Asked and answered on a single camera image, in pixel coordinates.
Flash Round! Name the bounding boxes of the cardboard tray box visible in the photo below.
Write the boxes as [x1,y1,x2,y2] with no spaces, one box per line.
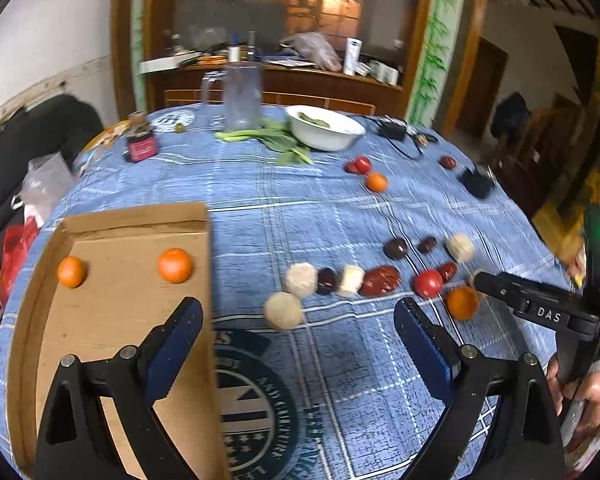
[6,202,230,479]

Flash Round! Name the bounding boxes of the black power adapter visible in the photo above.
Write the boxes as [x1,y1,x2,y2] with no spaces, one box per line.
[376,118,407,142]

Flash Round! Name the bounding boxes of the white plastic bag on cabinet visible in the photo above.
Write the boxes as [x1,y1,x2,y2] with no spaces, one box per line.
[279,32,342,72]

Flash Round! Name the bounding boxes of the wooden sideboard cabinet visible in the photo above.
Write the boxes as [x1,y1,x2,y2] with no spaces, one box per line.
[144,55,407,117]

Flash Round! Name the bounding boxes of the large red date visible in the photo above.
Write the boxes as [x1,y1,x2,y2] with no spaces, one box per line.
[358,264,401,297]

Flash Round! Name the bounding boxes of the right bare hand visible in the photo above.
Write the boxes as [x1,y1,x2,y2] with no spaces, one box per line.
[546,353,600,437]

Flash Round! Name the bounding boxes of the dark plum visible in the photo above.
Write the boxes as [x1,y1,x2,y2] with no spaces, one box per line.
[384,237,408,260]

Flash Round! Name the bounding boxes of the dark red date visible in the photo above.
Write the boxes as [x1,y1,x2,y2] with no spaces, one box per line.
[417,236,438,255]

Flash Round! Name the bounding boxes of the small dark date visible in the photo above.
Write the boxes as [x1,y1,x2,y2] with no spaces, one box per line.
[316,268,337,296]

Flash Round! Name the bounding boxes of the white puffed cake three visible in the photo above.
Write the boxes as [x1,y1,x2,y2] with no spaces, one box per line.
[336,264,365,297]

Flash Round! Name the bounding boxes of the white carton box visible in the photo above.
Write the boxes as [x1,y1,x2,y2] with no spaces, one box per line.
[342,37,362,76]

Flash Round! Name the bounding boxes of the white puffed cake two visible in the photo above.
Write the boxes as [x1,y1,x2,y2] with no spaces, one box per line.
[285,262,317,299]

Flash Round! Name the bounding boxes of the far red tomato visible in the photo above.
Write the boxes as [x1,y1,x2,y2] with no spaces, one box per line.
[353,156,372,174]

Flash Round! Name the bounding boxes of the white bowl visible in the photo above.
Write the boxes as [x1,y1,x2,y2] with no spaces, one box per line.
[285,105,366,152]

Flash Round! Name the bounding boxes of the red date near tomato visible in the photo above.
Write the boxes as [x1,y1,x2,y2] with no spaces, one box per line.
[437,261,457,283]

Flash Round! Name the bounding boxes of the white puffed cake four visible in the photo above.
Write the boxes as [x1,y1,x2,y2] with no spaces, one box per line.
[445,233,476,263]

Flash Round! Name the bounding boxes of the red plastic bag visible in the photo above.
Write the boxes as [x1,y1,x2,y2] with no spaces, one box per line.
[0,216,40,308]

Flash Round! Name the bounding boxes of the black power cable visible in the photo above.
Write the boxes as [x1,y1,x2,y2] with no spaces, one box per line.
[364,115,439,162]

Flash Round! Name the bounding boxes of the clear plastic pitcher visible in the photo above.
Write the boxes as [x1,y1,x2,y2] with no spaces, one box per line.
[201,62,262,131]

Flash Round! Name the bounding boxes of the green leafy vegetable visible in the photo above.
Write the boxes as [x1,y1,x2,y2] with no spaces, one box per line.
[214,118,313,166]

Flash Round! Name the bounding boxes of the red tomato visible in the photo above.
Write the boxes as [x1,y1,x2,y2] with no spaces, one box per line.
[413,269,444,299]
[353,156,372,174]

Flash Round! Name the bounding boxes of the blue plaid tablecloth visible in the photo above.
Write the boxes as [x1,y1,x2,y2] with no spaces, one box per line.
[0,106,570,479]

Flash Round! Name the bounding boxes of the clear plastic bag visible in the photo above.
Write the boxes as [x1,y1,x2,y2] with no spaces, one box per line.
[10,152,74,228]

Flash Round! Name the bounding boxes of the near red tomato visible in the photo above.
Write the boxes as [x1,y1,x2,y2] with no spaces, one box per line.
[413,269,444,299]

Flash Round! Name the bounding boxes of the small far red date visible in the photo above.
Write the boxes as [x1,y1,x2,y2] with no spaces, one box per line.
[344,162,358,174]

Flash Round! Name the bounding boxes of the white puffed cake one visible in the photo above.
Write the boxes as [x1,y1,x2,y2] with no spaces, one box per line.
[263,292,303,330]

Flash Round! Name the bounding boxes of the black pouch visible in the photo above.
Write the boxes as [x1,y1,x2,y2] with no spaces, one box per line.
[458,166,496,200]

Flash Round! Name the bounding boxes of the small orange tangerine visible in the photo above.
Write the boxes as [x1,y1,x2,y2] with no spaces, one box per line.
[56,256,87,288]

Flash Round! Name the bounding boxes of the black sofa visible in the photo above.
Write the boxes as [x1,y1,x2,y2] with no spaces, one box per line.
[0,93,104,260]

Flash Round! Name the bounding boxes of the pink labelled jar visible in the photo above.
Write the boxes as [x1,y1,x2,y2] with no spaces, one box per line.
[124,110,159,164]

